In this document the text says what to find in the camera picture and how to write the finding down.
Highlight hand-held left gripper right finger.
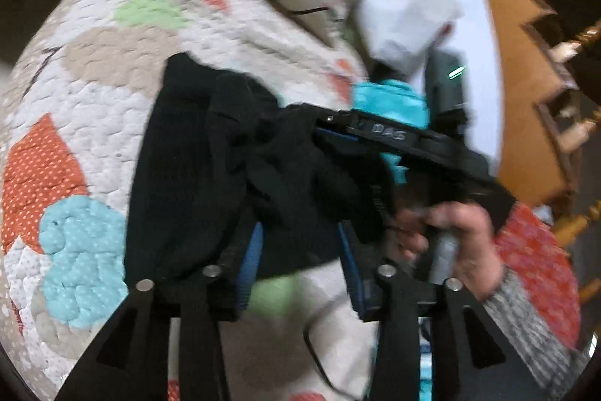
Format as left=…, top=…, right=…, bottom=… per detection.
left=335, top=223, right=559, bottom=401

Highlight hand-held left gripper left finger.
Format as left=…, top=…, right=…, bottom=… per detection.
left=54, top=220, right=266, bottom=401

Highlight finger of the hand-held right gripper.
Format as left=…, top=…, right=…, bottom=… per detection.
left=282, top=103, right=376, bottom=148

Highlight black pants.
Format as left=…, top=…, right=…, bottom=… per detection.
left=123, top=52, right=400, bottom=317

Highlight person's right forearm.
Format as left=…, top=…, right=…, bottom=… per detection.
left=479, top=267, right=590, bottom=380

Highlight person's right hand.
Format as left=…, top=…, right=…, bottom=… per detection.
left=394, top=200, right=507, bottom=303

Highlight white cloth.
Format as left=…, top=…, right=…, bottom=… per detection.
left=351, top=0, right=467, bottom=75

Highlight patchwork quilted blanket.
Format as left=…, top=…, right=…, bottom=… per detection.
left=0, top=0, right=585, bottom=401

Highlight black cable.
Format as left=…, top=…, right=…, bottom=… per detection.
left=303, top=304, right=371, bottom=399

